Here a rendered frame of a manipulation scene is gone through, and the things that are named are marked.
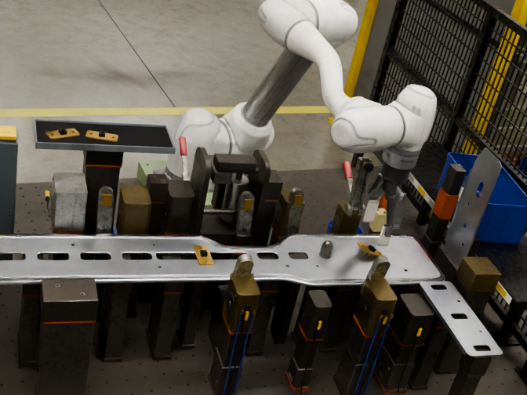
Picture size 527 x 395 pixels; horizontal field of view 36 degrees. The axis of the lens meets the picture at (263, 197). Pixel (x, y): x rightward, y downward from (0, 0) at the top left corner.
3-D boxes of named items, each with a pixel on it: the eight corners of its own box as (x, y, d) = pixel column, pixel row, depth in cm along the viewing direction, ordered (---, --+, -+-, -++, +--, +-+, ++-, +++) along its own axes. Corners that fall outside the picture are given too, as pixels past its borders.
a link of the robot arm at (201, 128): (157, 159, 286) (166, 103, 275) (200, 152, 297) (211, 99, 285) (180, 183, 276) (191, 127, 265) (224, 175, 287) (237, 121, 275)
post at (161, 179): (133, 301, 236) (150, 183, 216) (131, 290, 240) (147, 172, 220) (150, 300, 237) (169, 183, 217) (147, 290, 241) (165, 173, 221)
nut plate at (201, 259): (214, 265, 207) (215, 261, 206) (199, 265, 205) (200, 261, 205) (206, 246, 213) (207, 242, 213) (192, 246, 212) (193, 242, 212)
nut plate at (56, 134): (50, 139, 213) (51, 135, 213) (45, 132, 216) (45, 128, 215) (80, 135, 218) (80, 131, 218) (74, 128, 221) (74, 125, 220)
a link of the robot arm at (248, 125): (199, 135, 295) (248, 128, 308) (217, 172, 290) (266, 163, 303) (299, -16, 239) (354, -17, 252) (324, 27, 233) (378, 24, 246)
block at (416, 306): (387, 404, 220) (416, 323, 206) (370, 373, 229) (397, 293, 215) (410, 402, 222) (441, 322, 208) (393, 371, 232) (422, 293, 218)
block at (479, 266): (435, 375, 234) (476, 274, 216) (423, 355, 240) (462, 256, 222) (459, 373, 236) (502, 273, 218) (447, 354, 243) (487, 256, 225)
